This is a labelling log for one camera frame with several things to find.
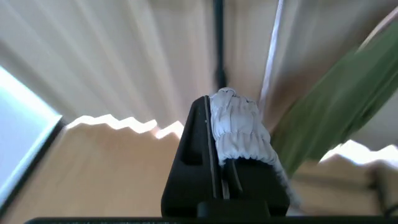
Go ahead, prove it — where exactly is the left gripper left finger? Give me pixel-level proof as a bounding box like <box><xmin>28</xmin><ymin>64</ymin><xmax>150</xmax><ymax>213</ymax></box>
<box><xmin>160</xmin><ymin>95</ymin><xmax>223</xmax><ymax>218</ymax></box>

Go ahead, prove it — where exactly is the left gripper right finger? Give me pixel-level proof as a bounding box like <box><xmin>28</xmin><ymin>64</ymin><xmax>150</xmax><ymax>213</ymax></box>
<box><xmin>222</xmin><ymin>157</ymin><xmax>291</xmax><ymax>218</ymax></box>

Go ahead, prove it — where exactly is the pale grey garment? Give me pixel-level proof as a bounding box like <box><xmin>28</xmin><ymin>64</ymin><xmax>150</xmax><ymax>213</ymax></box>
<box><xmin>208</xmin><ymin>86</ymin><xmax>302</xmax><ymax>208</ymax></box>

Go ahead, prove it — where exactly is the green printed t-shirt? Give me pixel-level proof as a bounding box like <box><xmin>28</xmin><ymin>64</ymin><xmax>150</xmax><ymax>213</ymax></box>
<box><xmin>270</xmin><ymin>20</ymin><xmax>398</xmax><ymax>177</ymax></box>

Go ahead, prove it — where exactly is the pink clothes hanger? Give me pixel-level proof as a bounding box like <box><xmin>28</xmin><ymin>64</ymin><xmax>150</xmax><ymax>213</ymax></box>
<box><xmin>356</xmin><ymin>6</ymin><xmax>398</xmax><ymax>53</ymax></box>

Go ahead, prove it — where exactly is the black clothes rack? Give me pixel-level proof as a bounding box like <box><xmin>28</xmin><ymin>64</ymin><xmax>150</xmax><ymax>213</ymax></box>
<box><xmin>212</xmin><ymin>0</ymin><xmax>228</xmax><ymax>90</ymax></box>

